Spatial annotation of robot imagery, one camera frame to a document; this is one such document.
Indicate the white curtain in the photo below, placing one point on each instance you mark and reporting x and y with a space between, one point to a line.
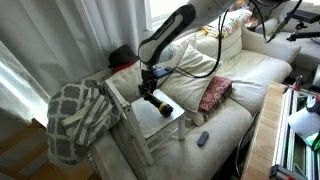
66 36

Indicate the red patterned cushion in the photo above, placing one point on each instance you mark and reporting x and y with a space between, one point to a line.
215 93

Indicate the grey white patterned blanket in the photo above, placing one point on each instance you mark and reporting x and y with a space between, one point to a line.
71 116

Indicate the silver metal frame rack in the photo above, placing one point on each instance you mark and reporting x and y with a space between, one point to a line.
293 153

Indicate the black remote control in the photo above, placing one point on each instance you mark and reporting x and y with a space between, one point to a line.
202 138

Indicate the floral yellow pillow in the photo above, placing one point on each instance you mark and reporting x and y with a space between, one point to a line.
233 20

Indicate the white window frame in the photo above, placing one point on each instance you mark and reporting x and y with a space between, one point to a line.
160 13

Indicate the yellow black flashlight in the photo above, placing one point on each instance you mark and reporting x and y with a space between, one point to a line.
161 106

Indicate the white wooden chair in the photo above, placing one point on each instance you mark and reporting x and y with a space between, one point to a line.
153 116

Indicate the beige fabric sofa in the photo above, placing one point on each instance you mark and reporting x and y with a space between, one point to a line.
213 140

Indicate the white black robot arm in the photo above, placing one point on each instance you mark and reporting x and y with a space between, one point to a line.
166 30

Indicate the black camera stand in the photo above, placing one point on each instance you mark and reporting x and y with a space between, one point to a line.
300 20

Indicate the white green-lit device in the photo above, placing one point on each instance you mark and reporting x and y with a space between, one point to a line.
305 121

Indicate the large beige pillow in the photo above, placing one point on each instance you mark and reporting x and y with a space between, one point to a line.
190 83

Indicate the black hat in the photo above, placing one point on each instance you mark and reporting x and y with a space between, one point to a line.
121 55

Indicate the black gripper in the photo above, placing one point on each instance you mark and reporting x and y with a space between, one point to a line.
149 80

